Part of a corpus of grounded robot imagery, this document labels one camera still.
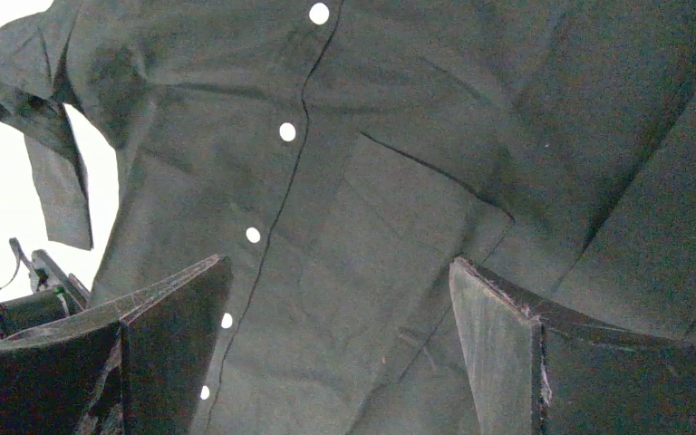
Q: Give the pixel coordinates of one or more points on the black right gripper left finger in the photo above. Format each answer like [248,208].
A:
[134,365]

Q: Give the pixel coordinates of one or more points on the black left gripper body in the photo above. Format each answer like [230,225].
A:
[54,296]

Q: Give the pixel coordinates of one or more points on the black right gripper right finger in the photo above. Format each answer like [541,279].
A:
[537,367]

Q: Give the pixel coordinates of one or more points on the black button shirt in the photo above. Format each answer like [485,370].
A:
[341,154]

